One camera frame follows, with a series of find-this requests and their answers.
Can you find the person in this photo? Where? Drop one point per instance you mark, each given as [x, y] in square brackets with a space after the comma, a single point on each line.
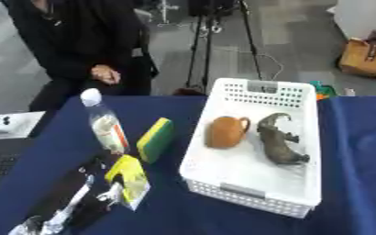
[73, 39]

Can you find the grey dinosaur toy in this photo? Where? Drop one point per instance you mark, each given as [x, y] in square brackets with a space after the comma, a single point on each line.
[277, 143]

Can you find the green orange toy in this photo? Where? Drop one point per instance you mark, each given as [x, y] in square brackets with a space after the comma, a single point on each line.
[323, 90]

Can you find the black laptop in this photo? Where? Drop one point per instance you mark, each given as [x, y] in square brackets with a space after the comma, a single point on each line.
[1, 162]

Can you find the clear plastic bottle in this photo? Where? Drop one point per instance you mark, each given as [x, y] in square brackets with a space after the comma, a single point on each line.
[108, 128]

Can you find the person's hand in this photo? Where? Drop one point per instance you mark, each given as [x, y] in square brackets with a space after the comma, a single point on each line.
[105, 74]

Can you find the yellow green sponge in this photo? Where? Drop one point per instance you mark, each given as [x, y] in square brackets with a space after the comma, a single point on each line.
[156, 140]

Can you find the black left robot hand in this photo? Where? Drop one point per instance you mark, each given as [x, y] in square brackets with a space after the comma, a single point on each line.
[76, 199]

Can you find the brown leather bag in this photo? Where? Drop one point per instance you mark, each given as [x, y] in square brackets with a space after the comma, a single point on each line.
[365, 58]

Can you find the white cabinet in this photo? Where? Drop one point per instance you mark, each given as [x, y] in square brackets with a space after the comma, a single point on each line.
[365, 16]

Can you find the black tripod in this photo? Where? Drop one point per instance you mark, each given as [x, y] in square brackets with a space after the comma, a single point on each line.
[207, 46]

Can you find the brown clay jug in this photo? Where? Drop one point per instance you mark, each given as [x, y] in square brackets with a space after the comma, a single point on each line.
[226, 133]

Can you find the white plastic basket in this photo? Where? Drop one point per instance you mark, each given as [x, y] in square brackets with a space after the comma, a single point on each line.
[244, 174]

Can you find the yellow packaged item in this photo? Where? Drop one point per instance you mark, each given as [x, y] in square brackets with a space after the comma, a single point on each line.
[128, 176]

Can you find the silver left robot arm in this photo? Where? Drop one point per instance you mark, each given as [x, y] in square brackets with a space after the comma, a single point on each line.
[39, 227]

